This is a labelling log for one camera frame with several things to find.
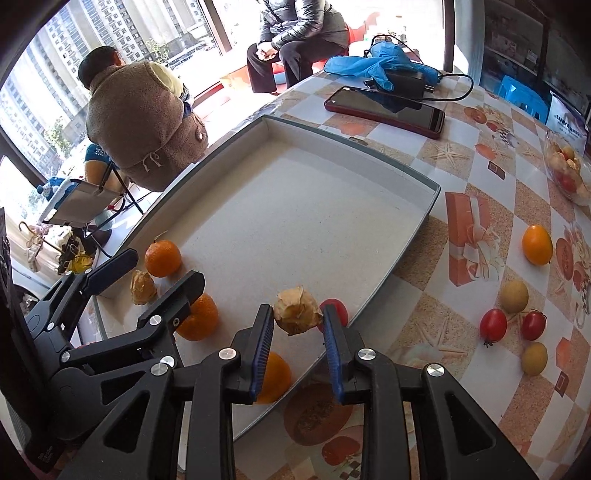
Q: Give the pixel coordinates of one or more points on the yellow-green citrus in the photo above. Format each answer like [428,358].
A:
[569,152]

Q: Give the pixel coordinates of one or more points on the glass door cabinet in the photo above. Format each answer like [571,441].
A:
[512,46]

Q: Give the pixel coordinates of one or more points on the small mandarin with stem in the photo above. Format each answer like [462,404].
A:
[163,258]

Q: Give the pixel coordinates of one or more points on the white printed bag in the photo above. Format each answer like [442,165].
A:
[565,115]

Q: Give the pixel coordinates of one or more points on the white folding chair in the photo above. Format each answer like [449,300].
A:
[81,203]

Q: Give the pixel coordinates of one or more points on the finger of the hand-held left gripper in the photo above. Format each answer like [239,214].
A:
[187,290]
[115,267]

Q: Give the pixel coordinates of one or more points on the black power adapter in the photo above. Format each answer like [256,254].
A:
[404,83]

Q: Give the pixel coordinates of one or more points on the large bumpy mandarin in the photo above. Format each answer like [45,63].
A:
[205,318]

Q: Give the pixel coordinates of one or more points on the grey shallow tray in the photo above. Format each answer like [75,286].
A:
[277,207]

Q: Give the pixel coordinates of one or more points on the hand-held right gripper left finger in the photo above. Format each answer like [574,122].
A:
[261,350]

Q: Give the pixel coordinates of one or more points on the plush toy blue shirt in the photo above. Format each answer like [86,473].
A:
[98,154]

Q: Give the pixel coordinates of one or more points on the smooth round orange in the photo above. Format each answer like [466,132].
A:
[537,244]

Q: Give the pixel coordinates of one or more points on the pale physalis husk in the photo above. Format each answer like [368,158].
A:
[556,161]

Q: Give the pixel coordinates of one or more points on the red cherry tomato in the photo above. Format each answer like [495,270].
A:
[493,325]
[342,311]
[533,324]

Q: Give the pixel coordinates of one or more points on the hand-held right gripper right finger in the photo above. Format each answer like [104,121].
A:
[332,350]

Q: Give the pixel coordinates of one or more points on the blue crumpled cloth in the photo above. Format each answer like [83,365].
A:
[364,69]

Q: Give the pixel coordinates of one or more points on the tan longan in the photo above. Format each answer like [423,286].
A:
[534,357]
[514,295]

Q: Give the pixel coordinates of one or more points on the checkered printed tablecloth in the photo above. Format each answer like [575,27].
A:
[485,207]

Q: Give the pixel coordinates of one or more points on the glass fruit bowl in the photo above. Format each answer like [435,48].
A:
[551,138]

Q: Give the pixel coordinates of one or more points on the smartphone in dark red case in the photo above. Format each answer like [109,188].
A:
[383,110]

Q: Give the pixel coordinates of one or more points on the smooth oval orange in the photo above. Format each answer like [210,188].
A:
[277,376]

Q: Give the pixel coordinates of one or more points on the blue plastic stool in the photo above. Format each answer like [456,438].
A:
[519,94]

